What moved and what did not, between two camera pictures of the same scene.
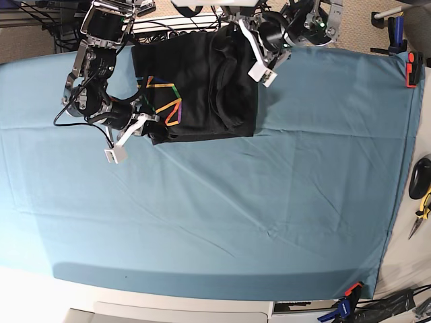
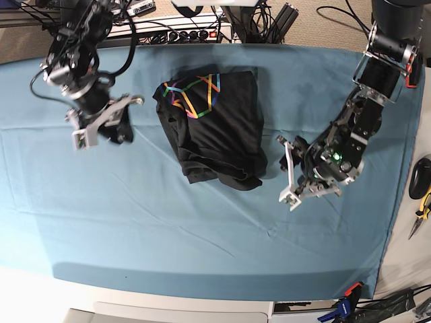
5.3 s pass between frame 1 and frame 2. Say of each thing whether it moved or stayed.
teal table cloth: stayed
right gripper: moved
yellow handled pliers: stayed
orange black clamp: stayed
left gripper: moved
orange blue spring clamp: stayed
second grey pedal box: stayed
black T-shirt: moved
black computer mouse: stayed
